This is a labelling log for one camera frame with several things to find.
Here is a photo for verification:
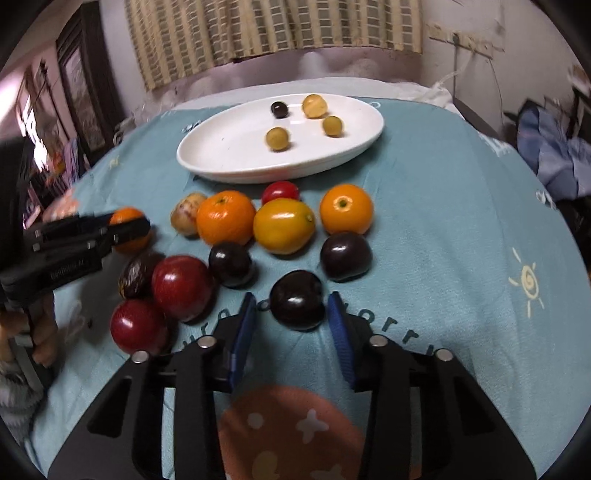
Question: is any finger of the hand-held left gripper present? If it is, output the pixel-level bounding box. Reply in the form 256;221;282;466
27;218;153;260
41;211;115;232

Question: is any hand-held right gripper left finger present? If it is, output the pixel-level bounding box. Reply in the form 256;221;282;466
46;292;259;480

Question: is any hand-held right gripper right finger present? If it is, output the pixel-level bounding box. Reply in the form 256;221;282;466
327;292;539;480

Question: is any small orange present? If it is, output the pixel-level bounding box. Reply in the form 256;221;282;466
110;207;153;254

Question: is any dark brown passion fruit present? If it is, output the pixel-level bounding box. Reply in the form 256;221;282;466
118;251;166;300

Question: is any beige striped fruit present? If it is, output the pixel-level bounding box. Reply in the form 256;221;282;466
170;192;208;238

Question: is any large orange mandarin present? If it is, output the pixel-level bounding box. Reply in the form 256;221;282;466
196;190;257;247

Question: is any yellow-orange citrus fruit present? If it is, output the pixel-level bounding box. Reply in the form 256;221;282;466
252;198;317;256

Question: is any white oval plate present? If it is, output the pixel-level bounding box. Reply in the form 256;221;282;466
176;95;385;184

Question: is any round orange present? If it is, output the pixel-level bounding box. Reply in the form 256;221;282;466
320;183;374;236

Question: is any small red tomato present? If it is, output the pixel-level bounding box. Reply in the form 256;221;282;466
261;181;300;206

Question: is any person's left forearm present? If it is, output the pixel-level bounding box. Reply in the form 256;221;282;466
0;362;49;444

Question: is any person's left hand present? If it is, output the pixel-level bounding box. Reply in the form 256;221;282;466
0;295;60;370

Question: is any teal printed blanket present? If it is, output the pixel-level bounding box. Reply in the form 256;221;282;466
23;95;589;480

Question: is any dark wooden cabinet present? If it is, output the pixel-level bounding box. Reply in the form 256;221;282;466
55;4;127;153

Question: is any checked beige curtain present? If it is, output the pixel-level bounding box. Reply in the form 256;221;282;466
124;0;424;92

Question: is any white bed sheet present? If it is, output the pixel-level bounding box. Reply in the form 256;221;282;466
139;76;462;121

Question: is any blue cloth pile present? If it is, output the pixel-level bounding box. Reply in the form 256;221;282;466
512;102;591;199

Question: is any dark bed frame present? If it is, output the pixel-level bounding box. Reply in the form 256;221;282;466
455;99;504;139

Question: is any white power cable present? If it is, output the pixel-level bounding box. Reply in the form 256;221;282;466
431;44;469;90

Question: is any wall socket strip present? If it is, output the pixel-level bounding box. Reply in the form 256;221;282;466
427;23;495;58

